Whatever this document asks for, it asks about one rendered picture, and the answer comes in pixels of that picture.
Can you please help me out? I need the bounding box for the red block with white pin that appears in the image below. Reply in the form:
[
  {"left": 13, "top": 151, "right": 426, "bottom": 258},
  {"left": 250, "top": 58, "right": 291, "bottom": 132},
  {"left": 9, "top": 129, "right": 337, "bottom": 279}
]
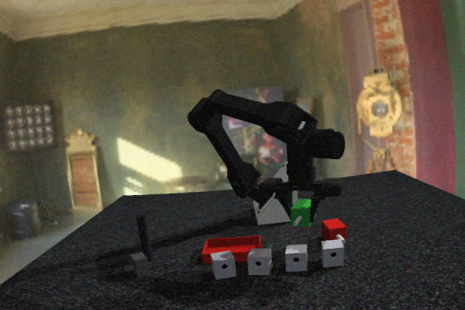
[{"left": 321, "top": 218, "right": 347, "bottom": 244}]

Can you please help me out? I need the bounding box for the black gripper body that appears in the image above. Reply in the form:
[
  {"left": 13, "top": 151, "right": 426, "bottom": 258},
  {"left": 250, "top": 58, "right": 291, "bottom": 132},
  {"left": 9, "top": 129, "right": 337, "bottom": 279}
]
[{"left": 259, "top": 157, "right": 343, "bottom": 197}]

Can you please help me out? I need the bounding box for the red tray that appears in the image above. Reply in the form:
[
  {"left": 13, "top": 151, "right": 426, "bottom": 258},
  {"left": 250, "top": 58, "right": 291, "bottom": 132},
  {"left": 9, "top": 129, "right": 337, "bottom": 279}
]
[{"left": 202, "top": 236, "right": 261, "bottom": 263}]

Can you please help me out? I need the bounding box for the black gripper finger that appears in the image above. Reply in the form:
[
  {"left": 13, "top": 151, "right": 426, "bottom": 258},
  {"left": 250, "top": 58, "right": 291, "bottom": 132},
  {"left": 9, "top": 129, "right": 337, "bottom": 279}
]
[
  {"left": 310, "top": 195, "right": 325, "bottom": 222},
  {"left": 275, "top": 190, "right": 293, "bottom": 219}
]

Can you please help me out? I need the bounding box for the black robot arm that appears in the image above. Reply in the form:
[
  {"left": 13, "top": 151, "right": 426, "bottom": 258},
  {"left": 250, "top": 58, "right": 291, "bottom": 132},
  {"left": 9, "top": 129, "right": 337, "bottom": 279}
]
[{"left": 187, "top": 89, "right": 345, "bottom": 209}]

